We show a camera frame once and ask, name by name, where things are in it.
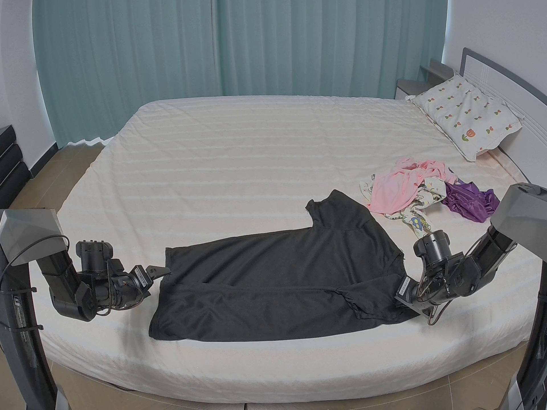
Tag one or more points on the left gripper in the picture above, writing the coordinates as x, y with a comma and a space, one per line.
139, 280

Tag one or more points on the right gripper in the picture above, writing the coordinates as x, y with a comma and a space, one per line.
410, 297

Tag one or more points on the black T-shirt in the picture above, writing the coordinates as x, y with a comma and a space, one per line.
277, 280

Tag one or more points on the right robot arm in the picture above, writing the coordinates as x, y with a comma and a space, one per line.
513, 212

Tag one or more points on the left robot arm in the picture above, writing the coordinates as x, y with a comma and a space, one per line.
60, 271

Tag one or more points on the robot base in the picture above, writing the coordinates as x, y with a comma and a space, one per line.
520, 399

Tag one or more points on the bed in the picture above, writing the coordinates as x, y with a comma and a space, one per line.
256, 152

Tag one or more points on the white printed garment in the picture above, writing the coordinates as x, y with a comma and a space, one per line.
416, 222

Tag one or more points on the pink garment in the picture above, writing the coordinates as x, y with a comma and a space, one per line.
393, 190

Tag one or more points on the purple garment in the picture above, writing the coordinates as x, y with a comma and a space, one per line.
466, 203

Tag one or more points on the black chest of drawers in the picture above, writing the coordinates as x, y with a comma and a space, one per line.
10, 165

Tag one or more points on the white printed pillow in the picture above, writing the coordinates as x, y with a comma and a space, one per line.
466, 111

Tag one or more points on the grey bedside table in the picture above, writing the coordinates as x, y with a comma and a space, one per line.
410, 87

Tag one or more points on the blue-green curtain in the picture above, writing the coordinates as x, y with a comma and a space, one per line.
128, 36

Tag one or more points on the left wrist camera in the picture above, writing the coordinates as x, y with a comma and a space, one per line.
116, 266

